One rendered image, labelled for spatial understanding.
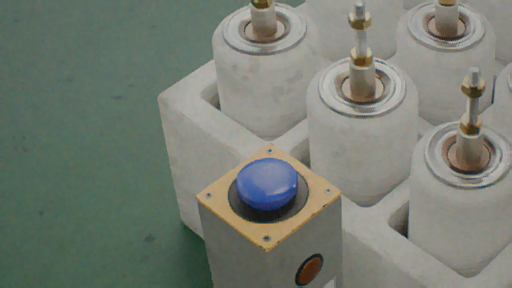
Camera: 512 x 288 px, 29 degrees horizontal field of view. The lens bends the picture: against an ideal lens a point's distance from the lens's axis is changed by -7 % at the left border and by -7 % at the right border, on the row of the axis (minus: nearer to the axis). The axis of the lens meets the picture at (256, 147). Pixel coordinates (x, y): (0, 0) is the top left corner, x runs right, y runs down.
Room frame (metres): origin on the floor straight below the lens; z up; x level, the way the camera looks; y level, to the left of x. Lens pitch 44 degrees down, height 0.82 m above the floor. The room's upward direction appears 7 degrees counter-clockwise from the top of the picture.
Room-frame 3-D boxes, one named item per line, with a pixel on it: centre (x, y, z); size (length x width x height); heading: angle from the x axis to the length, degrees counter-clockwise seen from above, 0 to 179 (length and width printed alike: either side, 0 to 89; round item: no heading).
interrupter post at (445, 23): (0.72, -0.18, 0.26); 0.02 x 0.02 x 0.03
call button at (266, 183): (0.48, 0.00, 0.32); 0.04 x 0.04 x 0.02
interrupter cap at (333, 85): (0.65, -0.09, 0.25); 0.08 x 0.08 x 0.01
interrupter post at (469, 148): (0.56, -0.17, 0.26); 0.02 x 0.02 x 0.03
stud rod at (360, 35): (0.65, -0.09, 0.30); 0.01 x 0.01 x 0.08; 70
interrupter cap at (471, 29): (0.72, -0.18, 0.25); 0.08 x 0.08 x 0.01
